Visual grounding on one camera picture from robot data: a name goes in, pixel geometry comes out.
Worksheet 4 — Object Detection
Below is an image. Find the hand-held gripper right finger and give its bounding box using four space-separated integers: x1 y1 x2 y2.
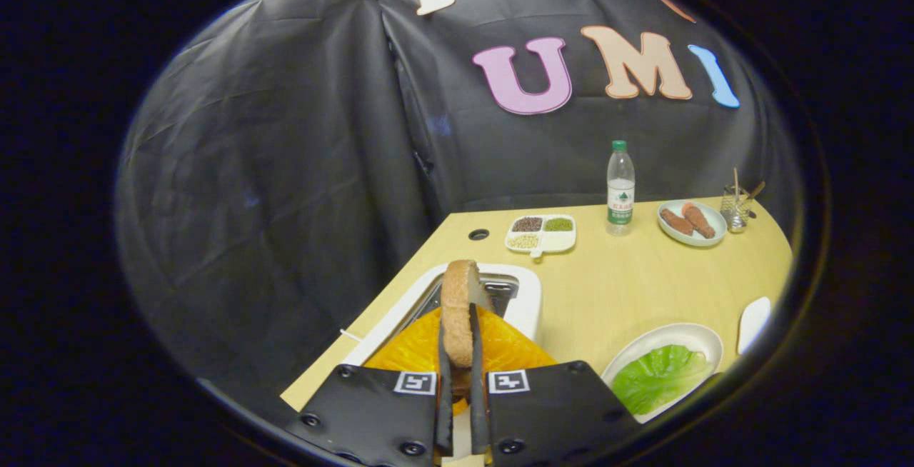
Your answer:
468 303 643 467

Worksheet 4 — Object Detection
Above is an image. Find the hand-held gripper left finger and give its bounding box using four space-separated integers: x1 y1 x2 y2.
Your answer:
286 306 454 467

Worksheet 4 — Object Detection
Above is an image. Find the toasted bread slice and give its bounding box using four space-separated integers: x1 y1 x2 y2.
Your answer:
441 260 493 400

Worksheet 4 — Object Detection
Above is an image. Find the green lettuce leaf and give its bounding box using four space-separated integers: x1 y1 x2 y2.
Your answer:
612 344 715 416

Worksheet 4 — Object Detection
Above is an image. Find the white toaster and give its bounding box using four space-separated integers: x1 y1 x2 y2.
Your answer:
340 262 542 368

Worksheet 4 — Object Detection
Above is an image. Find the white divided condiment dish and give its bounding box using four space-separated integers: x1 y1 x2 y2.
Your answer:
505 214 577 259

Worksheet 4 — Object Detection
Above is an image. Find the white round plate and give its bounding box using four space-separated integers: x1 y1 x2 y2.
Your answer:
601 323 724 425

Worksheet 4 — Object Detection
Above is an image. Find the clear plastic water bottle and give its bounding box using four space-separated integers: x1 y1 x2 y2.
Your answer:
606 140 636 236

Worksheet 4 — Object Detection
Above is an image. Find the pale green round plate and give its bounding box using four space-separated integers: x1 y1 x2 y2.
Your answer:
657 199 728 248

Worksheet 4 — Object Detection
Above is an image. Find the small brown meat patty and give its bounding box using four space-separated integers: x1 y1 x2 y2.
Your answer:
661 209 695 236

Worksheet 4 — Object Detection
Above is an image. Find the white square plate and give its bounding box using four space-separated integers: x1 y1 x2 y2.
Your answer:
737 296 772 356

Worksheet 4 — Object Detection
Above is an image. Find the black backdrop cloth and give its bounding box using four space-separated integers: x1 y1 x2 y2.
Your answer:
116 0 797 411

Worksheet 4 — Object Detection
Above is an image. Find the large brown meat patty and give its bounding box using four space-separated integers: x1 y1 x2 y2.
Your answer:
681 202 716 239

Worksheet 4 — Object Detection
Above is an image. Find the clear glass jar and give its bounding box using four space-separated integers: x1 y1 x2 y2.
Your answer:
720 185 750 232

